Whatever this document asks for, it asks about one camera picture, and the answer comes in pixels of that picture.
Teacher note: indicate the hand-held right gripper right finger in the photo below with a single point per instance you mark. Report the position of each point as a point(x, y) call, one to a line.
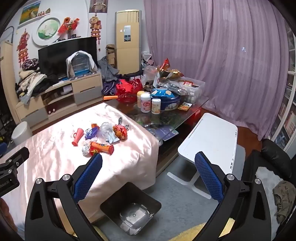
point(209, 178)

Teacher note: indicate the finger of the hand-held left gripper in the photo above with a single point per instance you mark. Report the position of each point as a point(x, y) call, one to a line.
point(13, 157)

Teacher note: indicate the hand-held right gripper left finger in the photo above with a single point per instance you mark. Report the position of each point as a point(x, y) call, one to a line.
point(89, 177)

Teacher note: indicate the white tissue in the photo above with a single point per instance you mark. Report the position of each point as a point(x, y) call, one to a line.
point(86, 149)

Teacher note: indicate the orange snack tube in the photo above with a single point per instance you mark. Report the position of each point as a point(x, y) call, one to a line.
point(101, 148)

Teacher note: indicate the clear zip bag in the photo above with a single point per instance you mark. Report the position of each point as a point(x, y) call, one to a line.
point(112, 138)

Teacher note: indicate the black trash bin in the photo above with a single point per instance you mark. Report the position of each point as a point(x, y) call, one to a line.
point(129, 204)

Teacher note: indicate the person's left forearm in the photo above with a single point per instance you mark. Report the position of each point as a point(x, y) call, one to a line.
point(5, 214)

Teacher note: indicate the white round waste bin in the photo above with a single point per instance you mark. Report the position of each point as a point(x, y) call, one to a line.
point(21, 134)

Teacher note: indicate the pink satin blanket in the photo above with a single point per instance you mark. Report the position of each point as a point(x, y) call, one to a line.
point(53, 162)

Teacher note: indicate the white side table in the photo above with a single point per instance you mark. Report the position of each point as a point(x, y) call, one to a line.
point(211, 139)

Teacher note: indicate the purple plastic dish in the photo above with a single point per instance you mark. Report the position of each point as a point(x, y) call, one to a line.
point(91, 134)

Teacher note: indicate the crumpled clear plastic wrap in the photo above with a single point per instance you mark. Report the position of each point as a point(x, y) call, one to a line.
point(106, 129)

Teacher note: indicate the small orange packet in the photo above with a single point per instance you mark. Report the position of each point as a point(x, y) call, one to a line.
point(95, 126)

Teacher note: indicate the red foil snack wrapper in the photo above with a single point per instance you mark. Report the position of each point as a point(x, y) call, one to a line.
point(120, 132)

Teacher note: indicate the yellow fluffy towel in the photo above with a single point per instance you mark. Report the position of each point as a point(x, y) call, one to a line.
point(192, 231)

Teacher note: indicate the white fur cushion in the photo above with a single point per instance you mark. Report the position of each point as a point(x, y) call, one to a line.
point(266, 180)

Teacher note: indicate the blue papers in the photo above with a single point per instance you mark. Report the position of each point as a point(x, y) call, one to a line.
point(165, 133)

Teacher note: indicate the metal key clip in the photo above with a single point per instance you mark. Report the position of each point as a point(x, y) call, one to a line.
point(123, 124)

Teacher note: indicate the red box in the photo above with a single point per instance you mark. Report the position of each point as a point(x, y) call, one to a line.
point(198, 115)

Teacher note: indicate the glass coffee table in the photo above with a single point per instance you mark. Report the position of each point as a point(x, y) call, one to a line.
point(180, 115)

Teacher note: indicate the black office chair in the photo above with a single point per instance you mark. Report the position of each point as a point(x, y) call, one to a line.
point(275, 153)

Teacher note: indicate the small yellow packet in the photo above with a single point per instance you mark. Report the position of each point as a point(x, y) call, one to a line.
point(185, 106)

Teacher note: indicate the olive brown cloth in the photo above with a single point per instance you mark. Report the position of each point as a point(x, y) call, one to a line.
point(284, 197)

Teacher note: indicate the pile of clothes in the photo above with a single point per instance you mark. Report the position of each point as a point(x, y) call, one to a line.
point(32, 81)

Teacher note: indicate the blue round cookie tin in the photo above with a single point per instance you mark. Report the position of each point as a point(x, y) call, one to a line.
point(167, 100)

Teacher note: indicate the wooden television stand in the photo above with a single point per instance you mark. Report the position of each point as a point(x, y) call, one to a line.
point(85, 89)

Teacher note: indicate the small white bottle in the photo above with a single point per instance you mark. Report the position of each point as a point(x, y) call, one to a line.
point(156, 106)

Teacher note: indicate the clear plastic storage box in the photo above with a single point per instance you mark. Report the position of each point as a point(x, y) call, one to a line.
point(193, 89)

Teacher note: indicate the white bottle pink label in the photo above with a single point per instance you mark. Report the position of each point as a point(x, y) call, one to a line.
point(145, 104)

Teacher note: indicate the yellow cap bottle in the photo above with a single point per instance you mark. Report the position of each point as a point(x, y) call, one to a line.
point(140, 98)

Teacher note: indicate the red plastic basket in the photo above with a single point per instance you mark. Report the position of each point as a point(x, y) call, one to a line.
point(127, 89)

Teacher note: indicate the black television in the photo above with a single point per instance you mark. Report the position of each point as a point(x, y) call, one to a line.
point(55, 60)

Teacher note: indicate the heap of dark clothes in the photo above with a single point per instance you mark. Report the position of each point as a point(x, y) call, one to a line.
point(108, 71)

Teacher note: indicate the white bookshelf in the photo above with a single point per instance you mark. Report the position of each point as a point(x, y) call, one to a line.
point(286, 104)

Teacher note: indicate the grey white towel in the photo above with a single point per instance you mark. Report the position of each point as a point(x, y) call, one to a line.
point(70, 64)

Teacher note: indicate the pile of snack bags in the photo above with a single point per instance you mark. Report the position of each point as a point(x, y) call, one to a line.
point(170, 71)

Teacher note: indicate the large clear plastic bag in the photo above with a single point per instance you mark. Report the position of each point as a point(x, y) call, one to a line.
point(149, 74)

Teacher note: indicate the purple curtain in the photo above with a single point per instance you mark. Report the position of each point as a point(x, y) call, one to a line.
point(231, 58)

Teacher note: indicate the cardboard boxes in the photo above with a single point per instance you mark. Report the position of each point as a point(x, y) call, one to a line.
point(111, 54)

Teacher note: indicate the beige standing air conditioner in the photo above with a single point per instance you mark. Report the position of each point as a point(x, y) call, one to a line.
point(128, 46)

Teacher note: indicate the artificial flowers with flags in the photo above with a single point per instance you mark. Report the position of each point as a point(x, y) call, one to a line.
point(69, 25)

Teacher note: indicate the framed landscape picture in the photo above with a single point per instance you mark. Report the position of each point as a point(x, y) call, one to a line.
point(30, 12)

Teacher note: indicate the hanging knot ornament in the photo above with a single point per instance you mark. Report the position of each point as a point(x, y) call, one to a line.
point(95, 26)

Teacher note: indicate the red hanging wall decoration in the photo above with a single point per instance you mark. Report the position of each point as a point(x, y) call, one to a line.
point(23, 46)

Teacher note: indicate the round wall picture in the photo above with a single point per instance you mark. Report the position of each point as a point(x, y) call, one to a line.
point(47, 30)

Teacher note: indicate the wall poster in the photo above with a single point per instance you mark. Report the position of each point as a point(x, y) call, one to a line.
point(99, 5)

